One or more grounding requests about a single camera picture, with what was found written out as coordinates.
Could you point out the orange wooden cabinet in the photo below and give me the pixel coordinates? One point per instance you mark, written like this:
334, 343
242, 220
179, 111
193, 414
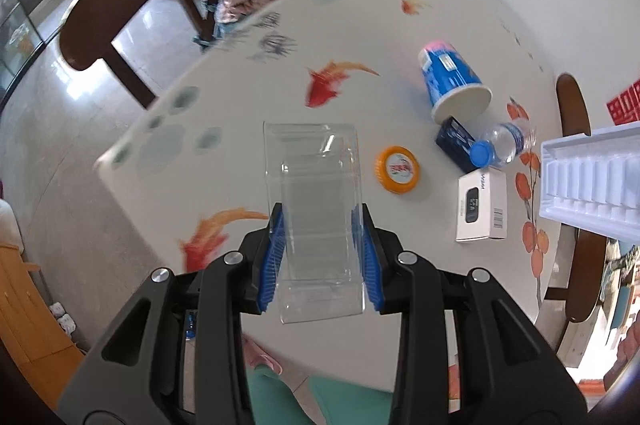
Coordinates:
25, 310

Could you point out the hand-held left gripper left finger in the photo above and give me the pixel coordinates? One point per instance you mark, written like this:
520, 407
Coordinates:
270, 257

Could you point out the white ribbed plastic tray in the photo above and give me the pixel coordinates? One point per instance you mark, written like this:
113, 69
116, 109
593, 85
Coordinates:
595, 185

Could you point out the clear bottle with blue label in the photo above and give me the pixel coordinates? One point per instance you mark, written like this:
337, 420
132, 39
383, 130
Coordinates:
505, 142

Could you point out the dark blue gum box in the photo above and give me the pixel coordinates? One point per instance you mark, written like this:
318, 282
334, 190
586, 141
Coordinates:
452, 142

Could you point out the orange round lid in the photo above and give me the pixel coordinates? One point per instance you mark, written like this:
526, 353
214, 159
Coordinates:
397, 170

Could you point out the clear plastic box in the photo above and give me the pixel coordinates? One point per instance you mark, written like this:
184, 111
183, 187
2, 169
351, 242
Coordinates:
312, 205

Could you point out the person's teal trousers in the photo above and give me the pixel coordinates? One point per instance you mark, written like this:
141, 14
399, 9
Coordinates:
310, 402

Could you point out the red wall decoration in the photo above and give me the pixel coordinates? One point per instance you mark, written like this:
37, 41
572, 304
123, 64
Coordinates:
625, 102

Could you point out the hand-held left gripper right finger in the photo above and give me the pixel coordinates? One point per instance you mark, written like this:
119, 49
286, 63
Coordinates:
371, 257

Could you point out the blue paper cup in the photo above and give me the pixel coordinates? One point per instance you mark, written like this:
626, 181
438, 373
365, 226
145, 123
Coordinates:
450, 75

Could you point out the white cardboard box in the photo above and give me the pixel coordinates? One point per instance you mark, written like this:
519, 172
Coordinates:
481, 210

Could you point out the pink slipper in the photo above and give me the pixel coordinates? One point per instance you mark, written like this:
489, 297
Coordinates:
262, 355

